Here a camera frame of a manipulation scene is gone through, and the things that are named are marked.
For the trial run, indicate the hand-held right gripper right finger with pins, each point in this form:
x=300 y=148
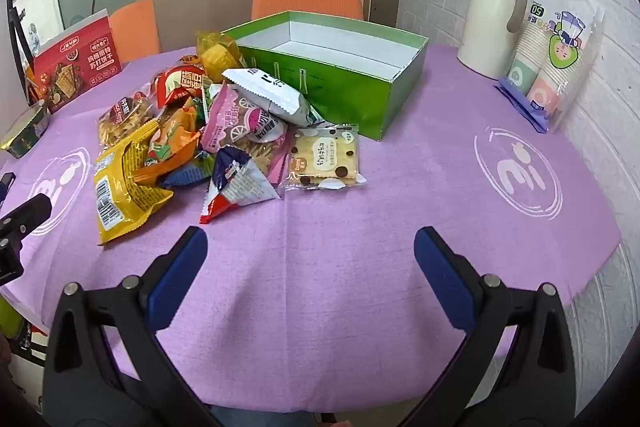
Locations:
x=445 y=277

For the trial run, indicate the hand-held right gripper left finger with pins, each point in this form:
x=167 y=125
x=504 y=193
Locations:
x=180 y=277

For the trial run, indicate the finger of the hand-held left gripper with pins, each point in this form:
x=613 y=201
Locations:
x=30 y=214
x=6 y=184

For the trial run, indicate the large yellow snack packet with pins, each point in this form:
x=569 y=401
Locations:
x=125 y=187

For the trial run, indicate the red white blue snack packet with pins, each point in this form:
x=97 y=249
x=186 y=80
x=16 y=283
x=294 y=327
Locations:
x=240 y=182

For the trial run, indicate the clear brown cookie packet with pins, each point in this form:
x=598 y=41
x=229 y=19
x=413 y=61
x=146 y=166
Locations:
x=122 y=117

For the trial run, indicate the orange snack packet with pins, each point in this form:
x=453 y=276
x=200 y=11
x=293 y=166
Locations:
x=170 y=137

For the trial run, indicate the pink snack packet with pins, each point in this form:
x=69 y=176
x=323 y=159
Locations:
x=230 y=122

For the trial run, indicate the cartoon face snack packet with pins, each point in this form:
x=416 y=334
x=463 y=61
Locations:
x=325 y=154

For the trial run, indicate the green cardboard box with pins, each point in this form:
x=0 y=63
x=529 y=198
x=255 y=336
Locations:
x=350 y=107

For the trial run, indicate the white grey snack packet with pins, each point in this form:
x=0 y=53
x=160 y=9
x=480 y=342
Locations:
x=272 y=94

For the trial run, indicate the translucent yellow snack packet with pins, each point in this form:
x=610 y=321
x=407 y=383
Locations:
x=220 y=54

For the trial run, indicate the green tin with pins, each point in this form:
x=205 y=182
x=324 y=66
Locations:
x=25 y=132

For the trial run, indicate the purple tablecloth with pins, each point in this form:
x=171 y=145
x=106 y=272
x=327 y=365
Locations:
x=350 y=257

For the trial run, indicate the red cracker box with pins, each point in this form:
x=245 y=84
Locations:
x=75 y=67

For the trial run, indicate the pack of paper cups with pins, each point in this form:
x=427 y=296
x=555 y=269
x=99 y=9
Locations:
x=550 y=72

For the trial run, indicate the white thermos jug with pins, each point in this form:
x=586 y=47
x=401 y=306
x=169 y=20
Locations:
x=485 y=32

